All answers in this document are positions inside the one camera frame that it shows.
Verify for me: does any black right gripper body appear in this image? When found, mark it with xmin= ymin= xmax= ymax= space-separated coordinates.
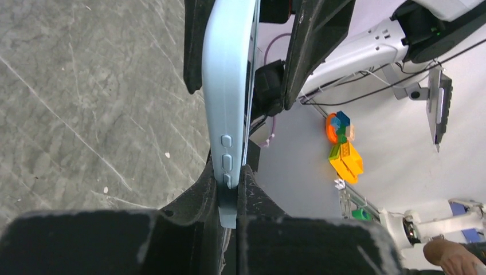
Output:
xmin=250 ymin=60 xmax=285 ymax=123

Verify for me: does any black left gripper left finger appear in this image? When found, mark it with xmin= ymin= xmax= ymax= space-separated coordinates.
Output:
xmin=1 ymin=160 xmax=224 ymax=274

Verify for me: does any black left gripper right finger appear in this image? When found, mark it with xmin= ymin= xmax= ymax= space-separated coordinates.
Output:
xmin=236 ymin=165 xmax=402 ymax=274

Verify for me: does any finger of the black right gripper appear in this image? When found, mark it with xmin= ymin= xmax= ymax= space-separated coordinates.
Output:
xmin=183 ymin=0 xmax=215 ymax=95
xmin=283 ymin=0 xmax=355 ymax=110

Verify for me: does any light blue phone case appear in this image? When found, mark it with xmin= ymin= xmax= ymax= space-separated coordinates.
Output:
xmin=202 ymin=1 xmax=260 ymax=229

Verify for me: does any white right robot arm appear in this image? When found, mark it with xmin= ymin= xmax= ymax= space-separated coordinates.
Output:
xmin=260 ymin=1 xmax=485 ymax=112

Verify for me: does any person's hand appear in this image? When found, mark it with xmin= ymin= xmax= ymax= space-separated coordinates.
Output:
xmin=423 ymin=239 xmax=485 ymax=274

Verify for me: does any colourful toy brick pile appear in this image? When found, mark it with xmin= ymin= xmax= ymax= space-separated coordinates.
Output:
xmin=325 ymin=111 xmax=364 ymax=184

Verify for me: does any grey monitor on stand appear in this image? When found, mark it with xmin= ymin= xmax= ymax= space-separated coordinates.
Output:
xmin=382 ymin=64 xmax=453 ymax=151

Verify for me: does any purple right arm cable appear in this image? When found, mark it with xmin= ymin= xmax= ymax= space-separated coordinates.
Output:
xmin=263 ymin=32 xmax=292 ymax=149

